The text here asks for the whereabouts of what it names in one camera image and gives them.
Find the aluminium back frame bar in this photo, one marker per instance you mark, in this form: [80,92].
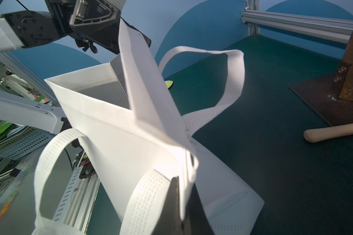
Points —
[336,30]

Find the left aluminium frame post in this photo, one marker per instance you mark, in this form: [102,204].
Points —
[253,27]

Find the pink cherry blossom tree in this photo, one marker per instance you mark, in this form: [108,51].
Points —
[330,96]

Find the aluminium front rail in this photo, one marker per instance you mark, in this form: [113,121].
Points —
[76,205]

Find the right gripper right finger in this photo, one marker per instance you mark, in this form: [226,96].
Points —
[196,222]

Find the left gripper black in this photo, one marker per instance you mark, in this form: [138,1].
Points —
[89,22]

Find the light green toy spatula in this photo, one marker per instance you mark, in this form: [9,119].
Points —
[169,83]

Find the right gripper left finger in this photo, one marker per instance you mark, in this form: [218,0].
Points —
[169,222]

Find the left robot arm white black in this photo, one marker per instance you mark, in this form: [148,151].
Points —
[55,41]

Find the white insulated delivery bag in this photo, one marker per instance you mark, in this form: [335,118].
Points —
[136,151]

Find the green toy rake wooden handle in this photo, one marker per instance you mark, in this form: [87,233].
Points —
[322,134]

